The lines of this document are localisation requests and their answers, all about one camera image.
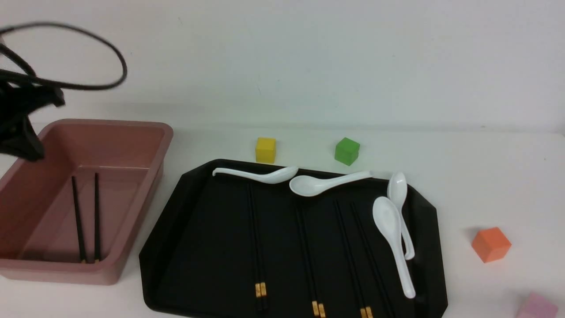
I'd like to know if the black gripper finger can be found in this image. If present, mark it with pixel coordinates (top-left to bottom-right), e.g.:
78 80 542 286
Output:
0 113 45 162

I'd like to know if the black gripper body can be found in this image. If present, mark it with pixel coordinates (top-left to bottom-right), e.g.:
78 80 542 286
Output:
0 81 65 121

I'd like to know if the black chopstick gold band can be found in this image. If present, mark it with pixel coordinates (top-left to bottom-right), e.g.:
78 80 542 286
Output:
295 204 320 318
350 202 394 318
333 199 369 318
94 173 101 262
71 176 87 264
247 183 269 317
301 209 327 318
246 183 263 314

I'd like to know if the pink plastic bin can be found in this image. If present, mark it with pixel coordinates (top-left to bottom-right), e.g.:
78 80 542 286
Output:
0 119 173 284

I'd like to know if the black plastic tray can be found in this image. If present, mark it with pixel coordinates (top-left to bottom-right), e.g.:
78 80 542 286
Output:
139 159 448 318

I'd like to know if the yellow cube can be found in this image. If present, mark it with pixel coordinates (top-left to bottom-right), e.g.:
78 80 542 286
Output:
256 137 276 164

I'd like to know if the white spoon far left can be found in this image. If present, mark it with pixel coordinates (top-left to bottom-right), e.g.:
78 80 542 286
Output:
212 166 299 184

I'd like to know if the white spoon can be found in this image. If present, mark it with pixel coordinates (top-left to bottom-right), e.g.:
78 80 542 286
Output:
387 172 415 260
373 197 416 299
289 170 373 197
212 166 299 184

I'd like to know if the white spoon centre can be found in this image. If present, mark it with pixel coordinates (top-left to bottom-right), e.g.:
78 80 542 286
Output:
289 170 373 197

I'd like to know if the green cube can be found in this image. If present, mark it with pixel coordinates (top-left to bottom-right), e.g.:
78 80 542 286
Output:
334 137 361 166

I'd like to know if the white spoon front right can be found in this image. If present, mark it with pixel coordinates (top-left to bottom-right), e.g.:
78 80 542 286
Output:
373 197 416 299

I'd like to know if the white spoon back right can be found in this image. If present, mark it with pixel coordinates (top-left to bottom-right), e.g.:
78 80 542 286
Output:
387 172 415 260

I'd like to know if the orange cube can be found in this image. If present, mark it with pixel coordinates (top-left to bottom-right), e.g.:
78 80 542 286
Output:
471 227 512 263

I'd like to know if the pink cube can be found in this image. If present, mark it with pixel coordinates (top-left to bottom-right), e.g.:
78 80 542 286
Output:
516 292 558 318

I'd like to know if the black cable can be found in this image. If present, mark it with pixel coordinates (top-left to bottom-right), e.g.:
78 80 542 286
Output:
0 22 128 91

